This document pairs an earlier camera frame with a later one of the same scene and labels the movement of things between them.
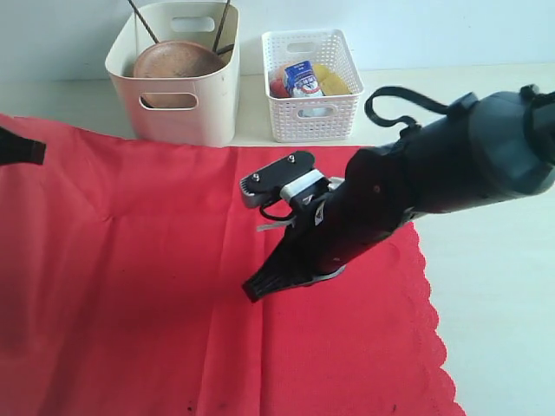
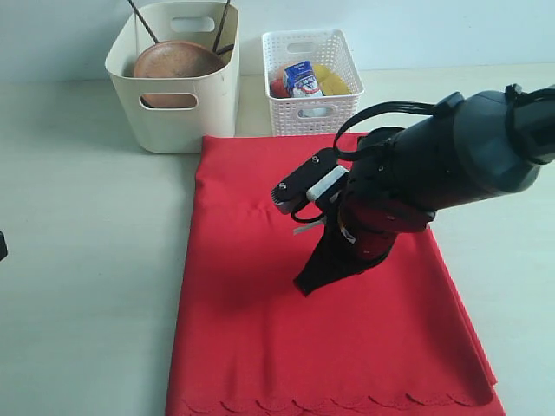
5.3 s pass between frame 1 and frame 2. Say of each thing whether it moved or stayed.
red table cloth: moved
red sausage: stayed
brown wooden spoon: stayed
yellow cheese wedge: stayed
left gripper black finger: moved
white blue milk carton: stayed
